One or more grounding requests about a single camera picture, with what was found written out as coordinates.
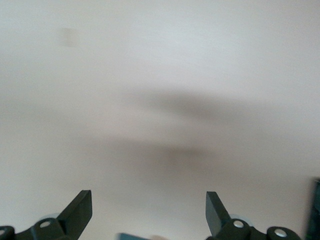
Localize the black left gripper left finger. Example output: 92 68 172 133
0 189 93 240

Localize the long black smartphone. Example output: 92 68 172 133
305 176 320 240

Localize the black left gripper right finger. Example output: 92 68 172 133
206 191 305 240

